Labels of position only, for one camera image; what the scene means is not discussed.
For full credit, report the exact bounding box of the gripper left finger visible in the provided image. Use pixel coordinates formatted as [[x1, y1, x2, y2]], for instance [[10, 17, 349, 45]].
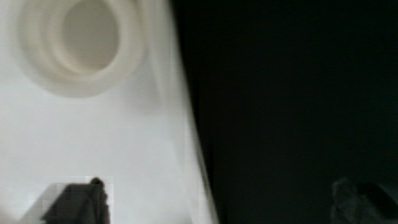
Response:
[[42, 178, 111, 224]]

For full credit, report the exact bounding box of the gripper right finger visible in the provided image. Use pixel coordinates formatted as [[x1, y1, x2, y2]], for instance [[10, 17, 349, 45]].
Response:
[[331, 178, 398, 224]]

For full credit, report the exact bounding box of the white square tabletop part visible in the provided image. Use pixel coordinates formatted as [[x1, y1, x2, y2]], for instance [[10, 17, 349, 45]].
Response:
[[0, 0, 219, 224]]

